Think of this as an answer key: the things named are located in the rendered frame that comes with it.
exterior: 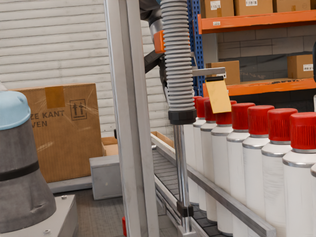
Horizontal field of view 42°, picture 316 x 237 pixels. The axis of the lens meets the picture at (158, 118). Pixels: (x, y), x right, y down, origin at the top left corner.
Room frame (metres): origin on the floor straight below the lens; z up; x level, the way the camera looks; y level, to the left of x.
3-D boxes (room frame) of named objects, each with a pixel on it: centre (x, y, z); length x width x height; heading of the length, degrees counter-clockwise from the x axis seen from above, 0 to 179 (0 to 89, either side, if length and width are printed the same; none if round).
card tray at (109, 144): (1.65, 0.11, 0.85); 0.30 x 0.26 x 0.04; 12
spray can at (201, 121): (0.73, -0.09, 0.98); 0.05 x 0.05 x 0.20
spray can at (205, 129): (0.67, -0.09, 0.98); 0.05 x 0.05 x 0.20
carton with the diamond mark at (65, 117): (1.29, 0.34, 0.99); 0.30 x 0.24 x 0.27; 21
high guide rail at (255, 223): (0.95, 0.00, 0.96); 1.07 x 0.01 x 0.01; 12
